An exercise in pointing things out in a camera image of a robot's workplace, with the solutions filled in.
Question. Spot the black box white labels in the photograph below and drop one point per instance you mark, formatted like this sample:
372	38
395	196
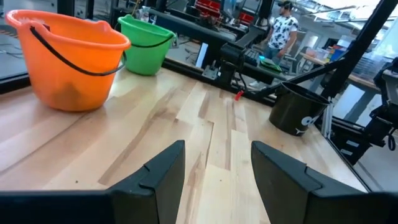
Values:
353	147

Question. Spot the person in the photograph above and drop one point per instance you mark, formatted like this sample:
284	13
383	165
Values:
281	29

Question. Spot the black backlit keyboard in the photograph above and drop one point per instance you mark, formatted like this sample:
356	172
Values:
251	56

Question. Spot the black plastic bucket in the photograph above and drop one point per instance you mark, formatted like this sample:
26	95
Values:
295	112

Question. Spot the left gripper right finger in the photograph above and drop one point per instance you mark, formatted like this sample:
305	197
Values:
286	189

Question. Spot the small red clip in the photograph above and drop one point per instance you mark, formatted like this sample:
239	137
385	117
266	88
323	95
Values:
237	95

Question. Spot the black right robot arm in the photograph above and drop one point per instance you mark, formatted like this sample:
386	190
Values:
231	62

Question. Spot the green-edged tablet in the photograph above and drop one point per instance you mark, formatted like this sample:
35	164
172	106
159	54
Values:
270	65

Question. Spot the orange plastic bucket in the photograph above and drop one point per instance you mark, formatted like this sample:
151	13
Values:
71	46

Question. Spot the green plastic bucket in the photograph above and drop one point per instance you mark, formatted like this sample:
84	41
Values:
146	53

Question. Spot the cluttered background work table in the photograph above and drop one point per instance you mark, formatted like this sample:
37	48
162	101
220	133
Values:
323	54

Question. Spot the dark grey keyboard desk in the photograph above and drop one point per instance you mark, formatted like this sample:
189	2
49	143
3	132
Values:
261	75

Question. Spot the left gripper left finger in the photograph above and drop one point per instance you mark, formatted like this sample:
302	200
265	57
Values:
155	189

